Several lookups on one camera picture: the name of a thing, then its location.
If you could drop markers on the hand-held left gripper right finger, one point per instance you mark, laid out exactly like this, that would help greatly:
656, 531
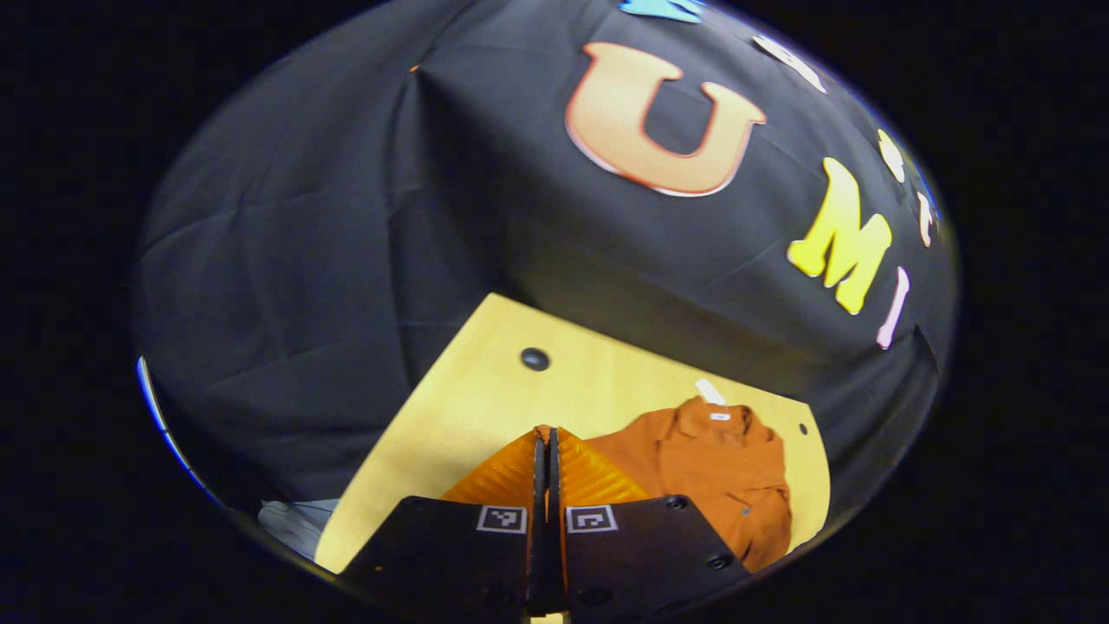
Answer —
650, 555

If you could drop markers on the light grey cloth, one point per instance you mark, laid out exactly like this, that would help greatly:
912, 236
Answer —
299, 524

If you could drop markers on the orange knit cardigan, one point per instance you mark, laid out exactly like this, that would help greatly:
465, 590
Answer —
719, 468

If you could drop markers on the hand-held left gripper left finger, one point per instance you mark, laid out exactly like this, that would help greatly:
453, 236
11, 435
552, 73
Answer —
450, 563

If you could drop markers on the black backdrop cloth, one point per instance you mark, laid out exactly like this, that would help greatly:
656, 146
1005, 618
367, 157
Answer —
346, 260

